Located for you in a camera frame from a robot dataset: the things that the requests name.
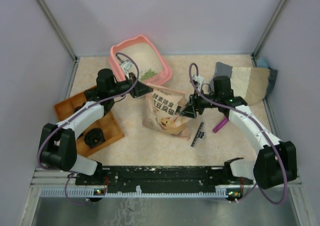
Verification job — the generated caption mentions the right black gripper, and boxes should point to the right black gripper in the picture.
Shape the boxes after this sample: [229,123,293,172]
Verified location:
[179,86,220,119]

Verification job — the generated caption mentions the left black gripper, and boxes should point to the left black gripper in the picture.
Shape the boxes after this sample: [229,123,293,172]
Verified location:
[108,71,153,98]

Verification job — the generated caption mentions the beige cat litter bag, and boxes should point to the beige cat litter bag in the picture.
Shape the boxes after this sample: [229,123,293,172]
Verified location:
[142,83,191,140]

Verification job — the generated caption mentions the purple plastic scoop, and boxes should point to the purple plastic scoop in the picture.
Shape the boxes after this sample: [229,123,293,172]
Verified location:
[212,117,229,133]

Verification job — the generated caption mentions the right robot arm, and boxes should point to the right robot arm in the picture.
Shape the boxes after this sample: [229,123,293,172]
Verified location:
[178,75,298,190]

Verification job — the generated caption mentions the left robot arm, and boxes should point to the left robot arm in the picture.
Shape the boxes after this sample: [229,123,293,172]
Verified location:
[37,69,153,185]

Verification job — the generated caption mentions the green litter pellets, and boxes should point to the green litter pellets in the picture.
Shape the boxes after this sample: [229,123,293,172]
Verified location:
[139,68,158,82]

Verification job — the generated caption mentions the pink litter box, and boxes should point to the pink litter box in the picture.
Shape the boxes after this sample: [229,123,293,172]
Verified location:
[108,34,172,85]

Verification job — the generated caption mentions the orange compartment tray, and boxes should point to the orange compartment tray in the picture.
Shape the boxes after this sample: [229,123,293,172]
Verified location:
[53,91,125,157]

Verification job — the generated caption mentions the black part front tray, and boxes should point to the black part front tray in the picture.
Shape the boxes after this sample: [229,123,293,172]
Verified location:
[84,127,106,149]

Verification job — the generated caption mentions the grey beige folded cloth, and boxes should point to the grey beige folded cloth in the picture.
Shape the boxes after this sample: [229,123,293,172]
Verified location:
[213,62,278,105]

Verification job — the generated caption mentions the blue cloth in corner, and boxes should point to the blue cloth in corner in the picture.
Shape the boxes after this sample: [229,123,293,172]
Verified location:
[256,57,271,69]

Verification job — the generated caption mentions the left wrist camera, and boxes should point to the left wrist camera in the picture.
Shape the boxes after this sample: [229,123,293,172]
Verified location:
[120,60,134,74]

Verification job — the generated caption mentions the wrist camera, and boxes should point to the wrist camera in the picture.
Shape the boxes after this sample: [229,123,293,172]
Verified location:
[120,60,134,74]
[192,74,204,91]

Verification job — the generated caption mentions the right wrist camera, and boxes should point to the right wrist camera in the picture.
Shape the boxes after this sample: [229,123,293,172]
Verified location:
[192,74,204,91]

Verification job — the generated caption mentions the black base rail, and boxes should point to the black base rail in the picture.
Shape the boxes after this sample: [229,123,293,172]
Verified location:
[75,166,253,194]

